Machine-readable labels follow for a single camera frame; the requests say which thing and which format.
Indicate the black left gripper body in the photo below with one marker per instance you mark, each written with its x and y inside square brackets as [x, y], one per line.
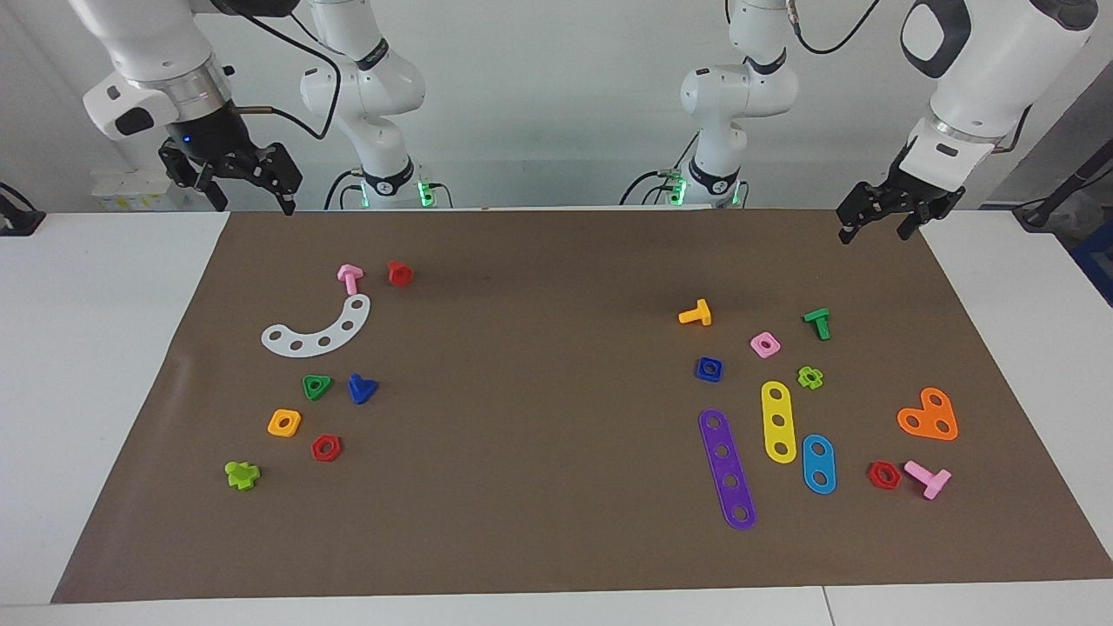
[922, 189]

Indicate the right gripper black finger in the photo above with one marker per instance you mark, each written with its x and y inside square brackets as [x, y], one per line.
[278, 167]
[196, 172]

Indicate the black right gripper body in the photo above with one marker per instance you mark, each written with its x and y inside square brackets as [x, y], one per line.
[209, 139]

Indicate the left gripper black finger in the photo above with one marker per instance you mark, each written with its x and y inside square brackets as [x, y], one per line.
[926, 214]
[869, 200]

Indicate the blue triangular-head screw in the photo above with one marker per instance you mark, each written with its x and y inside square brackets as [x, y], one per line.
[360, 391]

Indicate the blue square nut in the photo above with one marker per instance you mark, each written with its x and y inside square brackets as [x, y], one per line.
[700, 376]

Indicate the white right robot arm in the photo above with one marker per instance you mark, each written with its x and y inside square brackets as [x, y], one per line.
[148, 43]

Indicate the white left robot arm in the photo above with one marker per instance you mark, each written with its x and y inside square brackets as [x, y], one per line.
[991, 78]

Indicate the green toy screw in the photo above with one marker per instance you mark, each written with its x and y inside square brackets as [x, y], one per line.
[818, 322]

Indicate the pink toy screw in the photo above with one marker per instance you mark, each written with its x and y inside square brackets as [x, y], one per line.
[350, 278]
[930, 480]

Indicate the red toy screw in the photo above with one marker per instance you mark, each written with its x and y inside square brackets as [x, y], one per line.
[400, 275]

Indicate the pink square nut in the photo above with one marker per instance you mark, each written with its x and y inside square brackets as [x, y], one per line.
[774, 349]

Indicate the lime green cross nut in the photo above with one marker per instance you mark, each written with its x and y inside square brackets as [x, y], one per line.
[817, 374]

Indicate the orange toy screw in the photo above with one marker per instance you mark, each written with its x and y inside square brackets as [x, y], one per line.
[698, 315]

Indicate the green triangular nut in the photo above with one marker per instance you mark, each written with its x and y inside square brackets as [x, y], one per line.
[308, 382]

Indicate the orange square nut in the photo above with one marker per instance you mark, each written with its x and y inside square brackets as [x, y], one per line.
[273, 428]

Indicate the red hexagonal nut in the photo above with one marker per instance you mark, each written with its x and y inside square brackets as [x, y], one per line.
[336, 452]
[896, 478]

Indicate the lime green cross-head screw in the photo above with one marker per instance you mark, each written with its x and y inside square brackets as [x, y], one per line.
[240, 476]

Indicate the white cardboard box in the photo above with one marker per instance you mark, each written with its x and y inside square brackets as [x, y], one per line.
[130, 187]

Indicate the black stand pole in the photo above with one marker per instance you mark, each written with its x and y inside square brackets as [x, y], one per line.
[1056, 196]

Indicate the white curved perforated strip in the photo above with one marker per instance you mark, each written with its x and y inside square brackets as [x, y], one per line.
[351, 316]

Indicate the blue crate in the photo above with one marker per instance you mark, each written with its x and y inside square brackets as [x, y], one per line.
[1097, 261]

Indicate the black table clamp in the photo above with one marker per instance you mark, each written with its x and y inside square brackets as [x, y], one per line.
[17, 222]

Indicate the orange heart-shaped plate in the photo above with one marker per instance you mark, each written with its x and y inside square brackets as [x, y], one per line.
[929, 416]

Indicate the yellow three-hole strip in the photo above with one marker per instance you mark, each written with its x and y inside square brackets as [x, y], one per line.
[776, 409]

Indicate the blue two-hole strip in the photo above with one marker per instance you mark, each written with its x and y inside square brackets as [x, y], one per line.
[818, 463]

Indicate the purple four-hole strip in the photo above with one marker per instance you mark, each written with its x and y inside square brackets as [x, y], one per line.
[726, 467]

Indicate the brown table mat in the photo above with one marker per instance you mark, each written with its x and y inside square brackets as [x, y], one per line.
[539, 478]

